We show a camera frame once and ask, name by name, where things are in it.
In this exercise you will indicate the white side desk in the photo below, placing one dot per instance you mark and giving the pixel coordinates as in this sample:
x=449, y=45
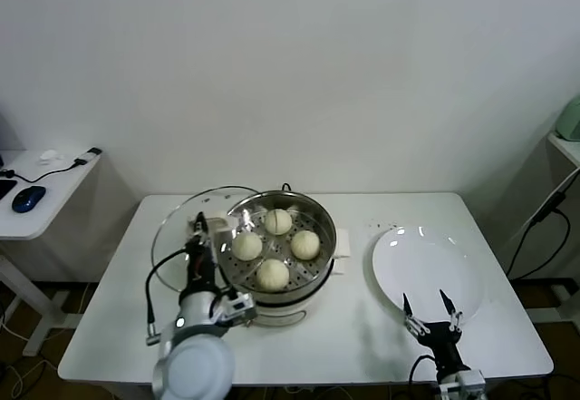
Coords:
x=54, y=191

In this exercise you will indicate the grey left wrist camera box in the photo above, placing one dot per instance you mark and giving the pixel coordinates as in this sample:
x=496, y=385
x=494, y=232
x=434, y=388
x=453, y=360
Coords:
x=240, y=307

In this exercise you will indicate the dark crumb scatter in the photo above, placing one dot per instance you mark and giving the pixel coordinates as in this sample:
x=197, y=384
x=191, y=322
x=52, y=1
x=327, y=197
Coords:
x=383, y=225

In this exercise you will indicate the white crumpled tissue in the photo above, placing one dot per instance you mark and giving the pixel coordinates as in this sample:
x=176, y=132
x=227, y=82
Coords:
x=49, y=157

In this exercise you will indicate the white shelf desk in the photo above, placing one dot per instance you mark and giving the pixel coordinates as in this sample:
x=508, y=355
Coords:
x=564, y=144

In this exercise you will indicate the white steamed baozi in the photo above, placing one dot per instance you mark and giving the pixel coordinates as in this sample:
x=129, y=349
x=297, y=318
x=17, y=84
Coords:
x=305, y=244
x=273, y=274
x=247, y=246
x=277, y=221

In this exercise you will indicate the perforated steel steamer basket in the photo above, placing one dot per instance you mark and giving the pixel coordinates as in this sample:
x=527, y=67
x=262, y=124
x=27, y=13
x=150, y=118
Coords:
x=317, y=273

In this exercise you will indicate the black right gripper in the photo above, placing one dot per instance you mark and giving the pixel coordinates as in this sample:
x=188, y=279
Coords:
x=441, y=341

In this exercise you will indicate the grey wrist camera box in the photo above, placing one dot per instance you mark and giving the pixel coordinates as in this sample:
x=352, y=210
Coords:
x=240, y=307
x=466, y=382

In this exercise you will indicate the large white plate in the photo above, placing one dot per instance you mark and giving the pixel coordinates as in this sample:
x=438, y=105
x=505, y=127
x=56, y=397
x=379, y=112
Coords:
x=426, y=264

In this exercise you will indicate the round glass pot lid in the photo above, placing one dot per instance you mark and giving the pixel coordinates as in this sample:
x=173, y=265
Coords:
x=176, y=227

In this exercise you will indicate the blue computer mouse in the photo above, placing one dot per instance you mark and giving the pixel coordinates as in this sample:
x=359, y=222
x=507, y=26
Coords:
x=28, y=198

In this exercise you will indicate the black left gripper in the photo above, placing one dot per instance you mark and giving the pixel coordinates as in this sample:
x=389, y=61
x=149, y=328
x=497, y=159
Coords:
x=201, y=266

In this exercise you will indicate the black keyboard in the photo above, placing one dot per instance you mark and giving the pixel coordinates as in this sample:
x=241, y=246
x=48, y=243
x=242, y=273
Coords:
x=4, y=188

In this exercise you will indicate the stainless steel steamer pot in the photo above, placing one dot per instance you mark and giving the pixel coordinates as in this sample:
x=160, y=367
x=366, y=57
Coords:
x=342, y=246

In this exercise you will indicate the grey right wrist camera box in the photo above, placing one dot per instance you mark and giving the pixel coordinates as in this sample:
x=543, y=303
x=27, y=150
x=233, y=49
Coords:
x=466, y=382

